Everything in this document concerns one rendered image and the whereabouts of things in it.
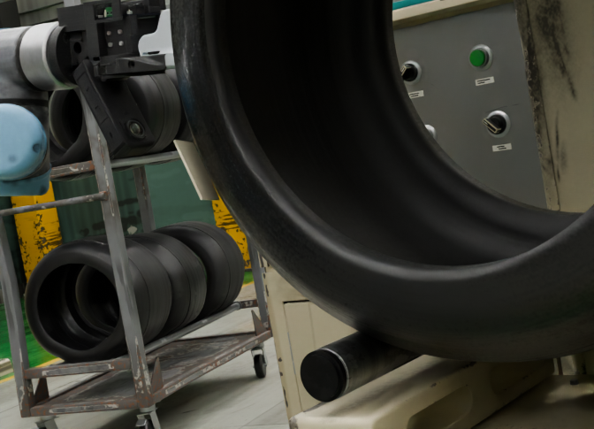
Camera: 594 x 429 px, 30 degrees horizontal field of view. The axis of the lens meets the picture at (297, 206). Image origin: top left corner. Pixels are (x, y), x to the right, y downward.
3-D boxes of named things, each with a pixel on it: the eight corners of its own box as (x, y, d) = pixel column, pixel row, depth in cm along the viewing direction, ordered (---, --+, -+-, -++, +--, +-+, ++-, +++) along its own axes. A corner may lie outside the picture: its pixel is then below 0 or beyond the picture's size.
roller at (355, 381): (500, 262, 120) (529, 294, 119) (475, 288, 123) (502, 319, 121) (317, 340, 92) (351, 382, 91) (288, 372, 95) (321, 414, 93)
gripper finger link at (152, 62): (154, 54, 110) (92, 61, 115) (156, 70, 110) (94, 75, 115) (186, 51, 113) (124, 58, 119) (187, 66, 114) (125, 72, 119)
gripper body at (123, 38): (120, -4, 112) (40, 9, 119) (130, 81, 113) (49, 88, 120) (171, -4, 118) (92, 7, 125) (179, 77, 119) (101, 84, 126)
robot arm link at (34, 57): (24, 93, 123) (78, 88, 129) (52, 90, 120) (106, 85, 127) (15, 25, 122) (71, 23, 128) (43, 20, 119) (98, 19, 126)
